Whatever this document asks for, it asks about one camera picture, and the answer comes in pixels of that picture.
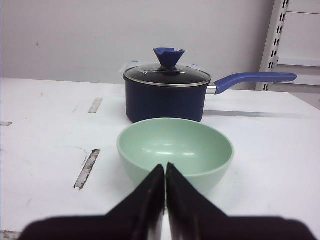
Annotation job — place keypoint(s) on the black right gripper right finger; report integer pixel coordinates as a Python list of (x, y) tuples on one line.
[(194, 217)]

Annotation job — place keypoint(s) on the green bowl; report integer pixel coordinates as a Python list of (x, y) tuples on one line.
[(201, 153)]

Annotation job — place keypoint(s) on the glass pot lid blue knob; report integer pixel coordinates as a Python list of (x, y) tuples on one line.
[(167, 72)]

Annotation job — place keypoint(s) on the white slotted shelf upright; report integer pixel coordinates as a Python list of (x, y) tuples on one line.
[(293, 45)]

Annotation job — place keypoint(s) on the dark blue saucepan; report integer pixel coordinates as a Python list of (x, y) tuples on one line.
[(146, 100)]

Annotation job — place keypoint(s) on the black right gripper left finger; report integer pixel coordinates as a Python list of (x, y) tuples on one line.
[(137, 217)]

